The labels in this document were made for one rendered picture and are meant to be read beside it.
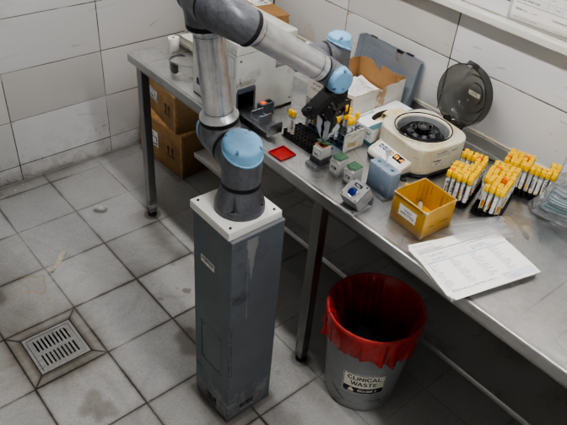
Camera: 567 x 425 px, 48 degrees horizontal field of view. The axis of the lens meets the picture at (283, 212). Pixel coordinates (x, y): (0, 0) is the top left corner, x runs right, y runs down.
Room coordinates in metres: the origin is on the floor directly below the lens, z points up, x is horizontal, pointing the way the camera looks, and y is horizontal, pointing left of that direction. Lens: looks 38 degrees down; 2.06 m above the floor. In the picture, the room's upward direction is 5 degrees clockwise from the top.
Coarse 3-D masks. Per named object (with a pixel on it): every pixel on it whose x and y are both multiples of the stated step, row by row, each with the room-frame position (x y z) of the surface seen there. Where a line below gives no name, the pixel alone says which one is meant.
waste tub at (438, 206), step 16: (400, 192) 1.54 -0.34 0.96; (416, 192) 1.59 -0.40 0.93; (432, 192) 1.58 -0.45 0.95; (400, 208) 1.50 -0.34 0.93; (416, 208) 1.46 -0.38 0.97; (432, 208) 1.57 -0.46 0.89; (448, 208) 1.49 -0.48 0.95; (400, 224) 1.49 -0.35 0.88; (416, 224) 1.45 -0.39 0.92; (432, 224) 1.46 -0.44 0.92; (448, 224) 1.51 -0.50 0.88
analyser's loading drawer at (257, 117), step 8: (248, 104) 2.08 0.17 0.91; (240, 112) 2.01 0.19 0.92; (248, 112) 2.02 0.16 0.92; (256, 112) 1.99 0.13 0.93; (248, 120) 1.97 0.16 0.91; (256, 120) 1.97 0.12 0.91; (264, 120) 1.95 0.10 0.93; (272, 120) 1.98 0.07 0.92; (264, 128) 1.91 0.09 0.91; (272, 128) 1.91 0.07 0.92; (280, 128) 1.93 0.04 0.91
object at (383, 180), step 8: (376, 160) 1.68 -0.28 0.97; (384, 160) 1.69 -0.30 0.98; (376, 168) 1.66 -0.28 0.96; (384, 168) 1.64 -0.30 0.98; (392, 168) 1.65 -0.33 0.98; (368, 176) 1.68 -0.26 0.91; (376, 176) 1.65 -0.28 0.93; (384, 176) 1.63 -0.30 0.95; (392, 176) 1.61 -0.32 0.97; (368, 184) 1.68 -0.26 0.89; (376, 184) 1.65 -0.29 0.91; (384, 184) 1.62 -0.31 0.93; (392, 184) 1.61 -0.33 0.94; (376, 192) 1.64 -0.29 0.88; (384, 192) 1.62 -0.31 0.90; (392, 192) 1.62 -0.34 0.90; (384, 200) 1.60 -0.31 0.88
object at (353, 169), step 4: (348, 164) 1.69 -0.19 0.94; (352, 164) 1.70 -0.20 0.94; (356, 164) 1.70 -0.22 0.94; (360, 164) 1.70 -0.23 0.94; (344, 168) 1.69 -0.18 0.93; (348, 168) 1.68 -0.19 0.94; (352, 168) 1.68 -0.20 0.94; (356, 168) 1.68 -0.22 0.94; (360, 168) 1.69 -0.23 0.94; (344, 172) 1.69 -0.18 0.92; (348, 172) 1.67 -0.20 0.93; (352, 172) 1.67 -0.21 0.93; (356, 172) 1.67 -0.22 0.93; (360, 172) 1.69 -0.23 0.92; (344, 176) 1.68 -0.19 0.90; (348, 176) 1.67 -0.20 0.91; (352, 176) 1.66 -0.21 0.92; (356, 176) 1.67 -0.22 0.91; (360, 176) 1.69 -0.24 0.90; (344, 180) 1.68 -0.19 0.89; (348, 180) 1.67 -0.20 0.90; (360, 180) 1.69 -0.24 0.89
